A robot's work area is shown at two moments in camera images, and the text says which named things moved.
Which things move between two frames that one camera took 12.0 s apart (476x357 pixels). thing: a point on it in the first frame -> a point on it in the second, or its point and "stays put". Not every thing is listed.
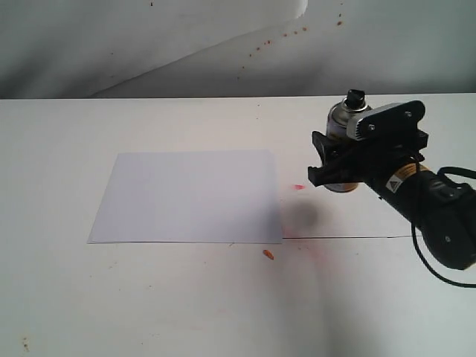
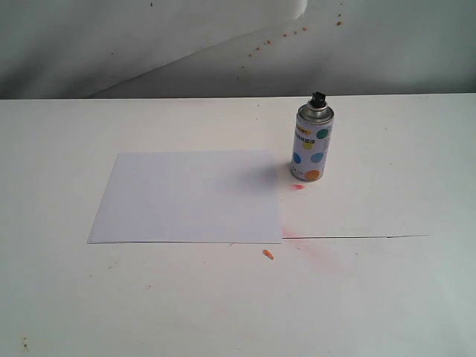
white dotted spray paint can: x=338 y=128 -> x=312 y=138
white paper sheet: x=190 y=197 stays put
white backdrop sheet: x=63 y=49 stays put
